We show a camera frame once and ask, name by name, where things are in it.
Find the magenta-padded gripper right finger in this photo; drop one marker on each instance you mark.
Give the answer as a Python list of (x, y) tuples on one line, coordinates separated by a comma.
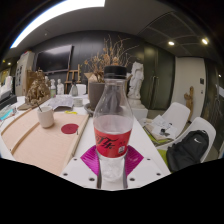
[(144, 171)]

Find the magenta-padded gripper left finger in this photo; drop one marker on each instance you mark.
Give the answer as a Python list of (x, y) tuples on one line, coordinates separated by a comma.
[(80, 171)]

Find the clear red-label drink bottle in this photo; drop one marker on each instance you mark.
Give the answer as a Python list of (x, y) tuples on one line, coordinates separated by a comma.
[(113, 133)]

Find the flat round red coaster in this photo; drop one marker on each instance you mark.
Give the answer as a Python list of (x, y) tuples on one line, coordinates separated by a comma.
[(70, 128)]

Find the tan canvas table mat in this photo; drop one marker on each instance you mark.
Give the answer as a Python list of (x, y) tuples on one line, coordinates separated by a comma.
[(43, 146)]

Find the papers on chair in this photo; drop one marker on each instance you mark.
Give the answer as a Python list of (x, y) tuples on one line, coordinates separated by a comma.
[(160, 128)]

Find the black backpack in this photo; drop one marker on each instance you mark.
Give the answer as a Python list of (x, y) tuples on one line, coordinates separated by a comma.
[(186, 151)]

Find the small yellow flat item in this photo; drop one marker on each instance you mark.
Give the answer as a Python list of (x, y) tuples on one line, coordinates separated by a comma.
[(70, 112)]

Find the grey plant pot saucer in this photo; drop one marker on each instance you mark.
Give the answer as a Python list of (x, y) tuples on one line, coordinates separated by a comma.
[(88, 110)]

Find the white ceramic mug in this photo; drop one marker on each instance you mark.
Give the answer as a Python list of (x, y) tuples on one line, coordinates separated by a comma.
[(46, 118)]

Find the white chair with papers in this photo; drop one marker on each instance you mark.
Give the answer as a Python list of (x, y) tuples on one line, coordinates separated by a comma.
[(178, 113)]

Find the small white cup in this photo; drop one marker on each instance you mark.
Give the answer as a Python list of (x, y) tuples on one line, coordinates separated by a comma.
[(78, 102)]

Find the white chair under backpack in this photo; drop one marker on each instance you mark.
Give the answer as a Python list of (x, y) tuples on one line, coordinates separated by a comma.
[(200, 124)]

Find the metal stirrer in mug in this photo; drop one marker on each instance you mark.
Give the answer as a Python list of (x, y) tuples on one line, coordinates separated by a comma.
[(39, 107)]

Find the grey pot with dried plant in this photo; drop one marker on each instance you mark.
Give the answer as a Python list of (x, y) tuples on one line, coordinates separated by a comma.
[(98, 93)]

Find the grey spray bottle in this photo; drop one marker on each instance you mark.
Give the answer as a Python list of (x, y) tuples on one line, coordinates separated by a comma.
[(74, 90)]

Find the white chair behind table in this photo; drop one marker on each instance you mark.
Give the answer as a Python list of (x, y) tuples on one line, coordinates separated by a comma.
[(81, 89)]

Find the green-tinted plastic bottle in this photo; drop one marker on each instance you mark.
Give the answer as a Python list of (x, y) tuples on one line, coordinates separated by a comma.
[(53, 90)]

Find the white plaster bust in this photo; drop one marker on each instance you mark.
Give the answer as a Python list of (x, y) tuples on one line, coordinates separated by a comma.
[(60, 87)]

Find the tall white plaster statue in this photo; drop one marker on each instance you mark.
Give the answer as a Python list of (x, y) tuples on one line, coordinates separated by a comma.
[(136, 83)]

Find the colourful painted sheet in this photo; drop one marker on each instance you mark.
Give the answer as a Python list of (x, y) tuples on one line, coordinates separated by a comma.
[(6, 113)]

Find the wooden easel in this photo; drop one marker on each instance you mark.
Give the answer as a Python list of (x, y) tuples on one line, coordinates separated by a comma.
[(73, 77)]

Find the stack of white canvases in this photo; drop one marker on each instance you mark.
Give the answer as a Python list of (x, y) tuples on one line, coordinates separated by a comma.
[(6, 86)]

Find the white cabinet with posters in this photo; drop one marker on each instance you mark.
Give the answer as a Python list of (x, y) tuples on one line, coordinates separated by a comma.
[(24, 71)]

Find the wooden figure by wall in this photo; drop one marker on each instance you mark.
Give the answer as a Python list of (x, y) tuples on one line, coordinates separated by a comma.
[(189, 101)]

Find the black wall screen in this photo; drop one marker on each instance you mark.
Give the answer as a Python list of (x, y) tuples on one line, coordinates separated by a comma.
[(53, 60)]

